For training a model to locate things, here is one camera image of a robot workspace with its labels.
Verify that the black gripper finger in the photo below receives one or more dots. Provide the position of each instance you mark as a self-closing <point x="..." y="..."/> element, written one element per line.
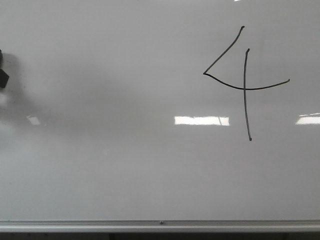
<point x="4" y="77"/>

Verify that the white whiteboard with aluminium frame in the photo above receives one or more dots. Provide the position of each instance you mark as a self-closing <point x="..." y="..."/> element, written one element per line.
<point x="160" y="116"/>

